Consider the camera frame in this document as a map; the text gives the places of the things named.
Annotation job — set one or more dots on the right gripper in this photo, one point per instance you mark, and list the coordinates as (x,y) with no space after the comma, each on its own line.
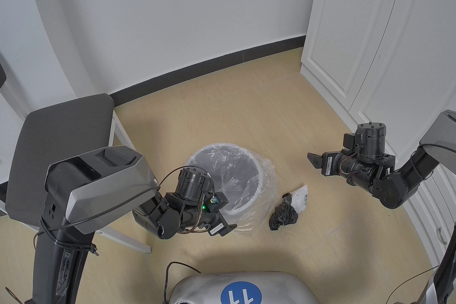
(335,163)

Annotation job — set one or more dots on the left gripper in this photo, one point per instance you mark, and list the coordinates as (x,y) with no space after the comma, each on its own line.
(217,226)

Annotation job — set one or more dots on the white plastic wrapper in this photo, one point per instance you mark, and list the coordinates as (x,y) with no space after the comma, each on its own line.
(299,199)

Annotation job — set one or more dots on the clear plastic bag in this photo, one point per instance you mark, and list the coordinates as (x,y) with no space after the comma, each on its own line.
(267,174)

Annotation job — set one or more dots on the black plastic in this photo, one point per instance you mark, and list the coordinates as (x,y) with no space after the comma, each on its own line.
(283,217)

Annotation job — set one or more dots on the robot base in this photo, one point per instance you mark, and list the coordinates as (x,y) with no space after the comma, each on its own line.
(242,288)

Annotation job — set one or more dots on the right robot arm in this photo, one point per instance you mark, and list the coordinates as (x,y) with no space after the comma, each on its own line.
(399,185)

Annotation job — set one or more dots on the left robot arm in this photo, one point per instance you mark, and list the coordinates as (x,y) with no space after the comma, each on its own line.
(89,188)

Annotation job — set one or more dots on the white trash bin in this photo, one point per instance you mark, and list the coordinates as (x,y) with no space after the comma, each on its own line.
(228,170)

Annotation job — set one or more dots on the white wardrobe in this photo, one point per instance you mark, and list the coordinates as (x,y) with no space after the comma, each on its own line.
(374,46)

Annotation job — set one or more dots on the grey seat white chair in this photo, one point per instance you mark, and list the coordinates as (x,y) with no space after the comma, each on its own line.
(60,131)

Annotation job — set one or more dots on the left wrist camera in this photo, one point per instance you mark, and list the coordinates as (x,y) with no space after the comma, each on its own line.
(218,201)

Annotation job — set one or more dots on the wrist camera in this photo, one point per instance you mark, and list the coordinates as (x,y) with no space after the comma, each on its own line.
(218,201)
(348,142)

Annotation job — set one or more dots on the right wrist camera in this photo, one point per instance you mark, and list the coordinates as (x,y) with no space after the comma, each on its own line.
(348,142)

